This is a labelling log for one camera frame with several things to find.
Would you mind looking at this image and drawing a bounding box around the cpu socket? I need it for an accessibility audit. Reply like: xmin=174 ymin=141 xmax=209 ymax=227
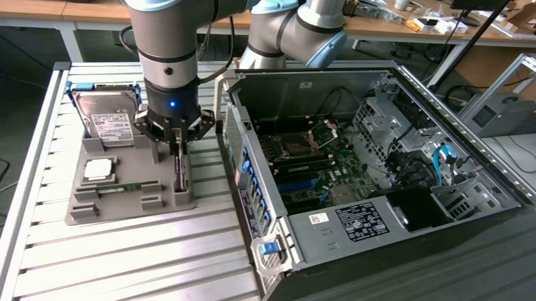
xmin=278 ymin=133 xmax=320 ymax=158

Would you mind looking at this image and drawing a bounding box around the grey plastic parts rack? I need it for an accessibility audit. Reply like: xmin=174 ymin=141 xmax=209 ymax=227
xmin=64 ymin=119 xmax=198 ymax=226

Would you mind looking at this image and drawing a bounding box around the aluminium profile frame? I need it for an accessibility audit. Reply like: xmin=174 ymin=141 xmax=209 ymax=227
xmin=477 ymin=52 xmax=536 ymax=106

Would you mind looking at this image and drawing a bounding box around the open black pc case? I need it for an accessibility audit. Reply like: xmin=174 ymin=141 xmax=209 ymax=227
xmin=214 ymin=64 xmax=536 ymax=301

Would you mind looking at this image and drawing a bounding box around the black monitor stand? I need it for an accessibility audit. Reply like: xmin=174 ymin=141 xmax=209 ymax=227
xmin=449 ymin=0 xmax=484 ymax=27

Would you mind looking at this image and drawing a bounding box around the blue case latch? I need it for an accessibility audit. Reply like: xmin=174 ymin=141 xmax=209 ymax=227
xmin=258 ymin=240 xmax=281 ymax=256

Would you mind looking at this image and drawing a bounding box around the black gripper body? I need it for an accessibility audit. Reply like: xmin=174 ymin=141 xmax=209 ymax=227
xmin=145 ymin=80 xmax=203 ymax=125

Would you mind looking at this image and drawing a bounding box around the green motherboard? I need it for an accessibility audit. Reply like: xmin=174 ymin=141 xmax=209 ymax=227
xmin=257 ymin=120 xmax=378 ymax=214

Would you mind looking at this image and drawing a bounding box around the blue expansion slot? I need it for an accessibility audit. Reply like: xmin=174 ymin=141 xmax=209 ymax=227
xmin=276 ymin=179 xmax=322 ymax=193

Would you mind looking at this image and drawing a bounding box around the grey computer tower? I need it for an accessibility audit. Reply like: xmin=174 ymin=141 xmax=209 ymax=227
xmin=459 ymin=92 xmax=536 ymax=139

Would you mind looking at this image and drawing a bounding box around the green ram stick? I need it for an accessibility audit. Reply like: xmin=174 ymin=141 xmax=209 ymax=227
xmin=95 ymin=183 xmax=143 ymax=193

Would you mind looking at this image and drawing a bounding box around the light blue wire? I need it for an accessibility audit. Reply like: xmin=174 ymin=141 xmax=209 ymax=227
xmin=432 ymin=143 xmax=461 ymax=188

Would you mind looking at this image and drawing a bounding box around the orange white small box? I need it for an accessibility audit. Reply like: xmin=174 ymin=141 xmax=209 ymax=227
xmin=405 ymin=17 xmax=440 ymax=33

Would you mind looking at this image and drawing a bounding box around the silver metal drive unit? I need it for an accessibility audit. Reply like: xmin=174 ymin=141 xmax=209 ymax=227
xmin=349 ymin=0 xmax=393 ymax=20

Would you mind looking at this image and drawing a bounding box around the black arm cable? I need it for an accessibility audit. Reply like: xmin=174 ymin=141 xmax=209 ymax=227
xmin=197 ymin=14 xmax=237 ymax=85

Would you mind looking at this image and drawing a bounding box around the metal drive cage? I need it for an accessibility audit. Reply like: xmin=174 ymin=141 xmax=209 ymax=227
xmin=352 ymin=77 xmax=425 ymax=157

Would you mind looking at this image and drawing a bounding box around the grey power supply unit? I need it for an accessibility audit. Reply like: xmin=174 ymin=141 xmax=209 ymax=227
xmin=288 ymin=196 xmax=411 ymax=265

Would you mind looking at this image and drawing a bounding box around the black installed ram stick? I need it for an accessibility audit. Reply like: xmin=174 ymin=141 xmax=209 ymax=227
xmin=273 ymin=159 xmax=336 ymax=176

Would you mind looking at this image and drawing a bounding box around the green gpu graphics card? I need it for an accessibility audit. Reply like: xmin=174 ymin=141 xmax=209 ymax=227
xmin=171 ymin=137 xmax=190 ymax=193

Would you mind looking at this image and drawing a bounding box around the black plastic shroud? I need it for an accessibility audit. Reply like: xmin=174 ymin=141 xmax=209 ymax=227
xmin=370 ymin=187 xmax=456 ymax=233

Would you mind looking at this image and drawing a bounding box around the black wire bundle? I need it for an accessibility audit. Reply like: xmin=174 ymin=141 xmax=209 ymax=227
xmin=385 ymin=140 xmax=439 ymax=191

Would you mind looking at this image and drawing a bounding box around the silver cpu chip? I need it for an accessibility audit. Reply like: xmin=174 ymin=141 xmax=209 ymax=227
xmin=82 ymin=159 xmax=118 ymax=183

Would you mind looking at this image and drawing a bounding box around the metal socket cover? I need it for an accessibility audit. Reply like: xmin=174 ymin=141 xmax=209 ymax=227
xmin=308 ymin=120 xmax=341 ymax=149

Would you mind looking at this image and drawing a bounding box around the black tripod pole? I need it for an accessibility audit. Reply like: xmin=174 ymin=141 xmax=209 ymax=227
xmin=427 ymin=0 xmax=515 ymax=93

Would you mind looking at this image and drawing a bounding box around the wooden desk white frame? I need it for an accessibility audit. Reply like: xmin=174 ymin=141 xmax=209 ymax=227
xmin=0 ymin=0 xmax=253 ymax=63
xmin=346 ymin=0 xmax=536 ymax=93

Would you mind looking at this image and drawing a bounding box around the silver chipset heatsink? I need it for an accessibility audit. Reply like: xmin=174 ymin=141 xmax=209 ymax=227
xmin=332 ymin=184 xmax=358 ymax=204

